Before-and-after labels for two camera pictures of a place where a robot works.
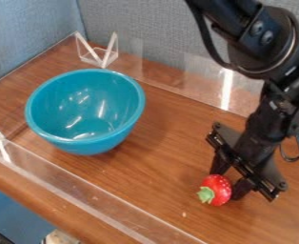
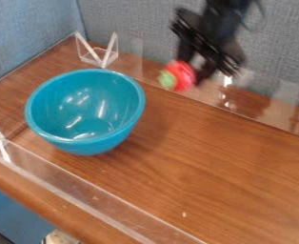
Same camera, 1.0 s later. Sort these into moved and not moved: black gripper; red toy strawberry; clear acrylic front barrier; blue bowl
Moved: black gripper; red toy strawberry
Not moved: blue bowl; clear acrylic front barrier
